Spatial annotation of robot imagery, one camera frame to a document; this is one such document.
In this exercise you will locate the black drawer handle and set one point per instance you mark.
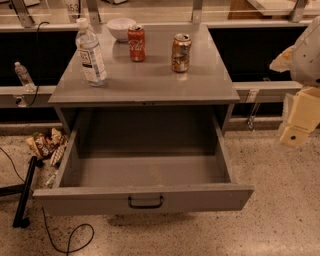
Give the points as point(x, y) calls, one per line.
point(145, 204)

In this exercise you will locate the brown snack bag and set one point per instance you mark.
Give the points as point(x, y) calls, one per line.
point(49, 146)

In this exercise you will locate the white ceramic bowl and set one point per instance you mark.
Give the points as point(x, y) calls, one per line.
point(119, 28)

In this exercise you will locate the gold brown soda can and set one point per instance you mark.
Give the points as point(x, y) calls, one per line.
point(180, 56)

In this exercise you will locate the grey open top drawer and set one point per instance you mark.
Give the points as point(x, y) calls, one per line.
point(175, 152)

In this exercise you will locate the crushed clear bottle on floor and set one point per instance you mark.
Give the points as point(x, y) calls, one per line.
point(49, 183)

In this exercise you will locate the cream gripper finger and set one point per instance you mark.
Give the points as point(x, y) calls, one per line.
point(303, 118)

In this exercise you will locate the small clear bottle on ledge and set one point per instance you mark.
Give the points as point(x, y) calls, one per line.
point(24, 77)

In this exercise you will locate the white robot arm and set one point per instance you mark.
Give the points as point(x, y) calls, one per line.
point(302, 60)

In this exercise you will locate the grey metal cabinet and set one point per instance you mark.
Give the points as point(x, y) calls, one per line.
point(152, 82)

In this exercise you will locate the red soda can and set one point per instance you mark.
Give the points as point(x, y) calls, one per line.
point(136, 42)

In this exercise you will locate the clear plastic water bottle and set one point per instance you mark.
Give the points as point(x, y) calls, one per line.
point(90, 54)

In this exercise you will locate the black metal stand leg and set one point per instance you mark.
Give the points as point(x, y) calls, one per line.
point(23, 190)

